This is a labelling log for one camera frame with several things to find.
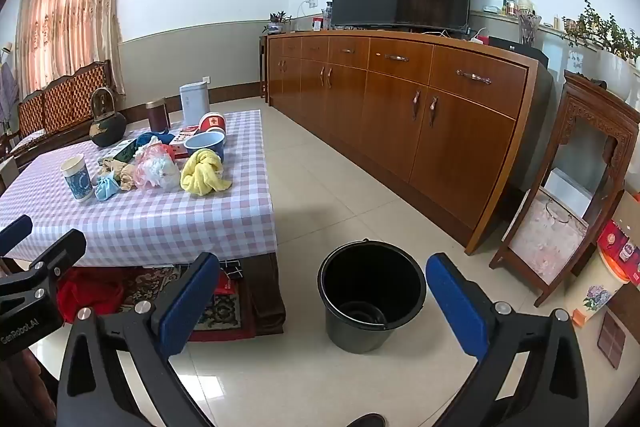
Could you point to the person's black shoe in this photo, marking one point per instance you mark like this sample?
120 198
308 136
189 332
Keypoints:
367 421

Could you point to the cream floral bin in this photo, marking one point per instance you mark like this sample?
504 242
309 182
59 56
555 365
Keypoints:
600 287

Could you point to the large green plant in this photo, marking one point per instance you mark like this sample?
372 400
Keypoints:
605 29

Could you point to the red gift box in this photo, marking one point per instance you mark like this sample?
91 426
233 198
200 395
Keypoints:
622 252

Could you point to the patterned rug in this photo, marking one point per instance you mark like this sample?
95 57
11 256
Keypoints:
222 314

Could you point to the brown canister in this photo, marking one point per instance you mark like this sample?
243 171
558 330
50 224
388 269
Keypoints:
158 117

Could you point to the black iron teapot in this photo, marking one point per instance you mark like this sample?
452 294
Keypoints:
107 127

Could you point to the light blue face mask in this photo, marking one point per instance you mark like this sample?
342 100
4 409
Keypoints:
106 188

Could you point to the blue cloth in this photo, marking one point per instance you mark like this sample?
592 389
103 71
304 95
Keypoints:
150 139

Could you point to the dark wooden table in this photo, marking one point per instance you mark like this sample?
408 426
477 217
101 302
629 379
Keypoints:
265 297

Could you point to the red bag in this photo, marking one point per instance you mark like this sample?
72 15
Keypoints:
90 294

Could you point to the red and white paper bowl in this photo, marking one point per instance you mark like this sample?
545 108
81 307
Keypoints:
212 124

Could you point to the orange red wrapper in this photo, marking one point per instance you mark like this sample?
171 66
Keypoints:
176 151

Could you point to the glass vase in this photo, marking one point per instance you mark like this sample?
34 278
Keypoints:
529 29

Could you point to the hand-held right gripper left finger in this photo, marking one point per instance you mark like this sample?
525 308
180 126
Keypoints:
185 307

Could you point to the pink patterned curtain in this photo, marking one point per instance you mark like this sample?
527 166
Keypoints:
70 7

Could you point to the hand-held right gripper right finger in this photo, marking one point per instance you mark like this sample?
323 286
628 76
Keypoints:
455 307

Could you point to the beige paper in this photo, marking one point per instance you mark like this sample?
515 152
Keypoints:
122 172

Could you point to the pink checkered tablecloth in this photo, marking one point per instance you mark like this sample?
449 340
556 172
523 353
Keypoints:
150 217

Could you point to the red packet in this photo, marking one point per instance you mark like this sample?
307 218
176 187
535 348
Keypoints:
226 284

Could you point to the person's left forearm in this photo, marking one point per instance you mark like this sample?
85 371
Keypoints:
22 392

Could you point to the clear plastic bag with tissue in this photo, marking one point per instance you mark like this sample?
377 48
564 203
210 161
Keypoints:
157 169

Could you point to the white plant pot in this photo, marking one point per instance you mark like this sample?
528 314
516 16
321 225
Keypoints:
617 77

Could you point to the hanging grey garment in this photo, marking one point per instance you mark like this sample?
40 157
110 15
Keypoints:
7 92

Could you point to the white power adapter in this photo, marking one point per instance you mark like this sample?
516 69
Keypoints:
479 38

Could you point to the yellow wrapper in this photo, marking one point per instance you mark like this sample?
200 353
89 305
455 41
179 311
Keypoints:
202 174

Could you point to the brown wooden sideboard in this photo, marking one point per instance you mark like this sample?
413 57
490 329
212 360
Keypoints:
400 107

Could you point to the black plastic bucket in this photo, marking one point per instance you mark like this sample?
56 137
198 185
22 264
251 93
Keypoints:
372 307

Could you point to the group of bottles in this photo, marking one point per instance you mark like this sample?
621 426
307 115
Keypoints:
517 4

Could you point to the black box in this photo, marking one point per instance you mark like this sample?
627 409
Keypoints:
515 47

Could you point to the wooden bench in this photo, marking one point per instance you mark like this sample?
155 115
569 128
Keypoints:
65 99

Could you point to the small potted plant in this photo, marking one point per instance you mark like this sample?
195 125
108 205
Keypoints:
277 22

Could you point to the carved wooden stand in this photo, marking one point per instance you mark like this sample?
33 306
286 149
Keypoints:
560 147

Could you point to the blue patterned paper cup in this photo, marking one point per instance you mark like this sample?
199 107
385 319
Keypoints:
77 182

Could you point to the small red item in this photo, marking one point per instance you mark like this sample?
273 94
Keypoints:
317 24

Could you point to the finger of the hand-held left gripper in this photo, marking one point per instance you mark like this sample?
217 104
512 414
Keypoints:
15 232
65 249

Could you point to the cardboard box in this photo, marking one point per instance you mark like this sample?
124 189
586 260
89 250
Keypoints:
629 209

